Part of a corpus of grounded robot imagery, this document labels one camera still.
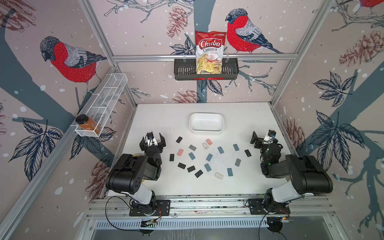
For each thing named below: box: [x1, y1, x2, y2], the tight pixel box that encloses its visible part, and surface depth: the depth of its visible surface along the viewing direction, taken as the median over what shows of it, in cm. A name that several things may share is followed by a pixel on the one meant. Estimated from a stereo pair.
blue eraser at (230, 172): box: [227, 168, 234, 177], surface depth 87 cm
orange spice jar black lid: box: [75, 114, 102, 135], surface depth 62 cm
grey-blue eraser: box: [234, 158, 242, 167], surface depth 92 cm
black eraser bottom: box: [194, 169, 204, 178], surface depth 87 cm
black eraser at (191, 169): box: [187, 165, 196, 173], surface depth 89 cm
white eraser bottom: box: [214, 172, 224, 180], surface depth 85 cm
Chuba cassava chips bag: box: [195, 30, 227, 75], surface depth 87 cm
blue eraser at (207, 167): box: [204, 163, 212, 172], surface depth 90 cm
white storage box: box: [189, 112, 225, 135], surface depth 109 cm
